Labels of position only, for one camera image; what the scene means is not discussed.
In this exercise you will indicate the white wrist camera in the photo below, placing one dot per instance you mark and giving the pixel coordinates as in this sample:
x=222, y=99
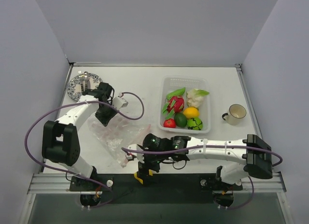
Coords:
x=119, y=103
x=134, y=151

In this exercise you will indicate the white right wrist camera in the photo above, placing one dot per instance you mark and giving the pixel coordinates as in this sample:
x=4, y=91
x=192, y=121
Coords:
x=134, y=151

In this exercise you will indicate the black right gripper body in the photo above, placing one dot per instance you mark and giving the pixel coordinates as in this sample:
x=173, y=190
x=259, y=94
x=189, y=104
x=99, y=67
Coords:
x=145, y=167

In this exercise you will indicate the red fake dragon fruit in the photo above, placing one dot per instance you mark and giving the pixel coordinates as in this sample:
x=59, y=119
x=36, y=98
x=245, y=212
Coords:
x=174, y=105

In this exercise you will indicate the metal spoon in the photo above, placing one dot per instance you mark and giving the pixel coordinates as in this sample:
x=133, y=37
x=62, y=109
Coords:
x=86, y=80

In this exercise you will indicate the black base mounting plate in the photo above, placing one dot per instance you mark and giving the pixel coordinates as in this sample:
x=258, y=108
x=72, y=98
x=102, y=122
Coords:
x=150, y=196

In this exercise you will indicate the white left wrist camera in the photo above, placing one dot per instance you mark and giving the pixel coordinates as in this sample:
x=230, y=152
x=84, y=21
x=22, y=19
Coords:
x=119, y=103

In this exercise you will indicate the white fake cauliflower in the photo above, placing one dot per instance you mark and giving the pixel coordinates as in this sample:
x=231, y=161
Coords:
x=195, y=97

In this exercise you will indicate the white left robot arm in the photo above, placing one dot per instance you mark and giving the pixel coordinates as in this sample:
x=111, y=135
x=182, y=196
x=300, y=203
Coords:
x=60, y=142

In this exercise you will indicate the cream mug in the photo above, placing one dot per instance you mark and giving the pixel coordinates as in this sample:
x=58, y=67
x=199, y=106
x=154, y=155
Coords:
x=235, y=114

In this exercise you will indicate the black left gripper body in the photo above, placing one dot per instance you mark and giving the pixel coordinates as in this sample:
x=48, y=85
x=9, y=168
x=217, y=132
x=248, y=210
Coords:
x=104, y=115

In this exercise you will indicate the yellow fake lemon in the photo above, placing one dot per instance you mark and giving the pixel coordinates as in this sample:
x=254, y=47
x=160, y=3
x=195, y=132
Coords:
x=191, y=112

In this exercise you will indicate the green fake watermelon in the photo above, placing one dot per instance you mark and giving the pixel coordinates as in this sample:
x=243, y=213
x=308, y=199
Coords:
x=195, y=124

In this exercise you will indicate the blue patterned plate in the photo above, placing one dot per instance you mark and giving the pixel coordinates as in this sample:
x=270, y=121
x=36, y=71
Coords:
x=74, y=87

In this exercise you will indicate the white plastic basket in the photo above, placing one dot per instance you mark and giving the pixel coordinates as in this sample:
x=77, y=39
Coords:
x=172, y=83

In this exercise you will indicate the metal fork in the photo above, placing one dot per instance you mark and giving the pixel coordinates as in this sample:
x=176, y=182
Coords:
x=81, y=77

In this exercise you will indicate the dark green fake avocado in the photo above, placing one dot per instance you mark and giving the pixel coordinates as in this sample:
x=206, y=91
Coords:
x=180, y=120

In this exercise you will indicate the aluminium front rail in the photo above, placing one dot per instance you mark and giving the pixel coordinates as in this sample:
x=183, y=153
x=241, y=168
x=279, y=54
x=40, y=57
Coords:
x=62, y=184

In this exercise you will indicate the clear zip top bag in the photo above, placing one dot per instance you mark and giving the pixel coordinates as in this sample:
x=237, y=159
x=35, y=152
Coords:
x=120, y=132

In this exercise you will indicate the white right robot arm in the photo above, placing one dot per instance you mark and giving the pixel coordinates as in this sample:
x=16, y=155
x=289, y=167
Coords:
x=247, y=157

